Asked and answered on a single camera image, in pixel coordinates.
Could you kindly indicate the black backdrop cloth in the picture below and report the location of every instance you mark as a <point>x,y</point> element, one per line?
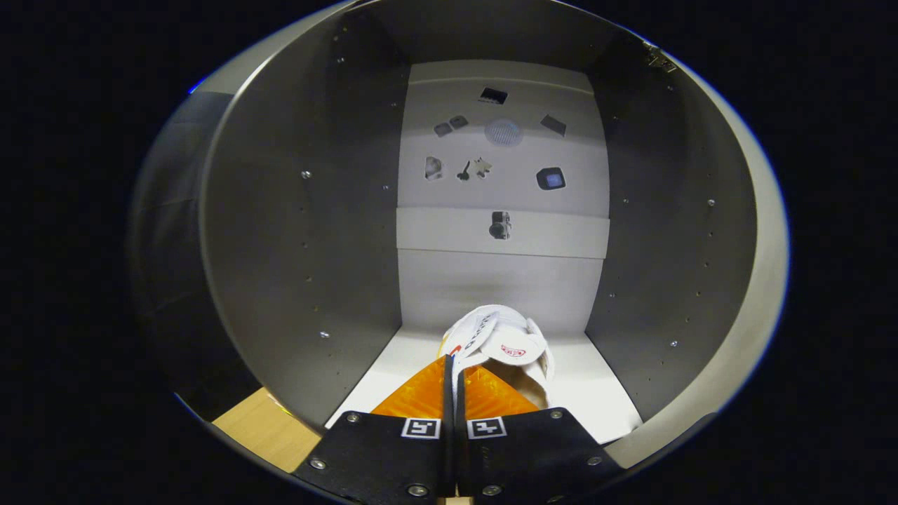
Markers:
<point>168,280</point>

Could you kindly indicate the grey shoe cabinet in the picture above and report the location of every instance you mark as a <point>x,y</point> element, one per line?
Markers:
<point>302,245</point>

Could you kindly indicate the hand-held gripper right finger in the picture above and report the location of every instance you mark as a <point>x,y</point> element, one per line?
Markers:
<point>526,456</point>

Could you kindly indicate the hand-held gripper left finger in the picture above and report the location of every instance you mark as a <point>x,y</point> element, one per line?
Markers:
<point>393,456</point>

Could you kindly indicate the white shoe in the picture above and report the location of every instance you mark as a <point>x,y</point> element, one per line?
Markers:
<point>515,337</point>

